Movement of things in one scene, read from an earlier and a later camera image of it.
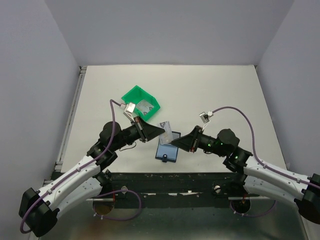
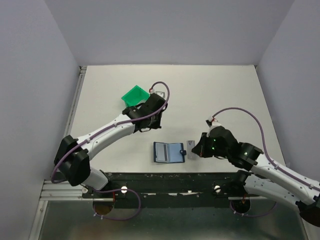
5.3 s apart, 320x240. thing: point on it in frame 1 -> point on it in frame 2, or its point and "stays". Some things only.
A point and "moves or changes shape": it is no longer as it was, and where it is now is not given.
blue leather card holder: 168,152 moves or changes shape
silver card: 167,137 -> 190,145
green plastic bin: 138,94 stays
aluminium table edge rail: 58,165 stays
